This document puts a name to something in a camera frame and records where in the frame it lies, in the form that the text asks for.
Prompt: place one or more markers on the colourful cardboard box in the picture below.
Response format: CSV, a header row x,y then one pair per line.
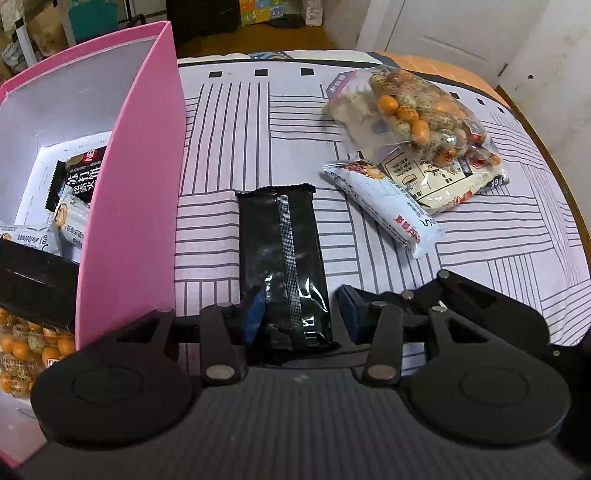
x,y
259,10

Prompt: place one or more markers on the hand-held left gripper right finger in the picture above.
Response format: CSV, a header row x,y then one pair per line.
x,y
352,316

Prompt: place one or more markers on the clear bag of coated nuts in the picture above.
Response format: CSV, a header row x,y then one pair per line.
x,y
406,115
27,350

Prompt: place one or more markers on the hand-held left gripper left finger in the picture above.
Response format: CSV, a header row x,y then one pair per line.
x,y
253,318

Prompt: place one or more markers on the white plastic bag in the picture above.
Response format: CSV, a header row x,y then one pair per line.
x,y
314,11

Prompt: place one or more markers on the cream printed snack packet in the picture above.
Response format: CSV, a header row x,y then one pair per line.
x,y
438,189

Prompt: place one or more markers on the white door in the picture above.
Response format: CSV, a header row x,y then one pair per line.
x,y
438,27

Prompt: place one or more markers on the white snack packet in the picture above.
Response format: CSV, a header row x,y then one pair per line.
x,y
392,207
27,237
74,221

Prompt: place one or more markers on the plain black snack packet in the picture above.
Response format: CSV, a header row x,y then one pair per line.
x,y
37,281

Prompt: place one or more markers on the black suitcase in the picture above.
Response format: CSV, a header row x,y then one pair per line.
x,y
203,18

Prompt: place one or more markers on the black packet with gold print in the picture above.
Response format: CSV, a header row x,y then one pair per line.
x,y
81,180

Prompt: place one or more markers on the teal shopping bag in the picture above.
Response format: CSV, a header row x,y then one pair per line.
x,y
92,16

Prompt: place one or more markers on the pink cardboard box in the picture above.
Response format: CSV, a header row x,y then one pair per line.
x,y
134,207

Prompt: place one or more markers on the long black snack packet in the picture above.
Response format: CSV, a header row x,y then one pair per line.
x,y
277,258

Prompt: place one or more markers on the orange bed cover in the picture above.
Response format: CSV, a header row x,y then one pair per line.
x,y
415,62

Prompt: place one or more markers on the printed paper sheet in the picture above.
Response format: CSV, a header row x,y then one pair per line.
x,y
46,159

